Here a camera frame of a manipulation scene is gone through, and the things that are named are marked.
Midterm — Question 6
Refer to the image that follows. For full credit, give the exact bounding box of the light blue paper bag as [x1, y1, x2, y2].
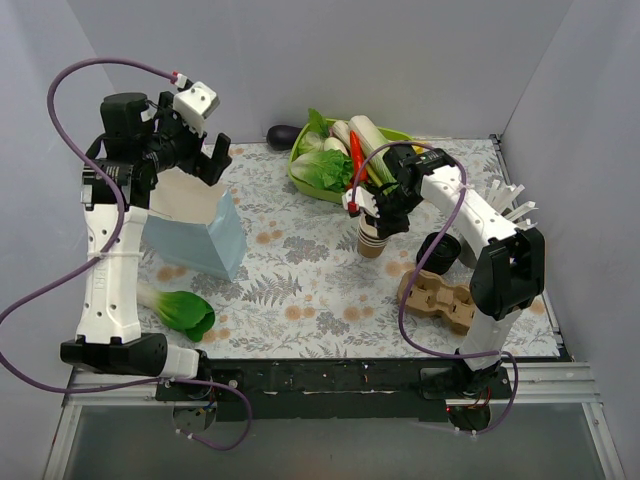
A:
[143, 169, 247, 281]

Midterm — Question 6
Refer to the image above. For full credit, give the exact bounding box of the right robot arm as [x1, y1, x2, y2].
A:
[377, 141, 545, 398]

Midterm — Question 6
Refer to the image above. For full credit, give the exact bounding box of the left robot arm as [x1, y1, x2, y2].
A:
[60, 82, 231, 400]

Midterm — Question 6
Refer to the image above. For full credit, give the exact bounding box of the stack of paper cups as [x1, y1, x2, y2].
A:
[357, 215, 388, 259]

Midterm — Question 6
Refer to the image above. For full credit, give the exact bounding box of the green plastic vegetable tray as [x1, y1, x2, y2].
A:
[288, 123, 412, 204]

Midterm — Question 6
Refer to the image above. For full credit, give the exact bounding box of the dark purple eggplant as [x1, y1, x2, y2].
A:
[266, 124, 302, 151]

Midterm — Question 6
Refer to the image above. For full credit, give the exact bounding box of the napa cabbage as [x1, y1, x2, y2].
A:
[348, 115, 404, 187]

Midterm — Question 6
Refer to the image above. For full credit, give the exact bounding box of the stack of black lids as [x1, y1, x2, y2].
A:
[415, 232, 461, 275]

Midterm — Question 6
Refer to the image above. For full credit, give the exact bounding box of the green lettuce head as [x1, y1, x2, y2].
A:
[290, 149, 354, 192]

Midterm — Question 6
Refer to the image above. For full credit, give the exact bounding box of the cup of white straws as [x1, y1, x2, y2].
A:
[457, 180, 539, 269]

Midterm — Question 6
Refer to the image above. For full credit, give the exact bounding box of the floral table mat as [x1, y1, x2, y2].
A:
[99, 138, 561, 359]

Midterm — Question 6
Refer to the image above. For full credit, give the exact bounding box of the stack of pulp cup carriers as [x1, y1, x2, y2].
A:
[403, 270, 477, 336]

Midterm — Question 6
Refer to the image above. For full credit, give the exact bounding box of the green bok choy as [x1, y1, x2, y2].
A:
[136, 282, 216, 343]

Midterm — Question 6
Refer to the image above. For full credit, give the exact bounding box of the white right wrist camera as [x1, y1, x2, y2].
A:
[342, 186, 379, 218]

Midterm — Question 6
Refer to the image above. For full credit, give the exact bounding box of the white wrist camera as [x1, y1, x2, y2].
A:
[173, 82, 220, 138]
[342, 186, 379, 218]

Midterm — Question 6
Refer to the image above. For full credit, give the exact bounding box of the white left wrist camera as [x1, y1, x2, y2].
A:
[173, 82, 220, 138]

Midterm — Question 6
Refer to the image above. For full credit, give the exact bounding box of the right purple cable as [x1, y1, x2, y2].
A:
[348, 141, 526, 436]

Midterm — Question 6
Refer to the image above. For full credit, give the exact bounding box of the purple cable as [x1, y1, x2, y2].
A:
[348, 141, 526, 436]
[0, 57, 251, 454]

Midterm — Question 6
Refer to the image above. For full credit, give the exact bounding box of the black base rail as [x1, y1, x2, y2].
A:
[155, 358, 512, 422]

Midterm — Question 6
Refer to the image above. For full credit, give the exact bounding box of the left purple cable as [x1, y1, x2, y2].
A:
[0, 57, 251, 454]

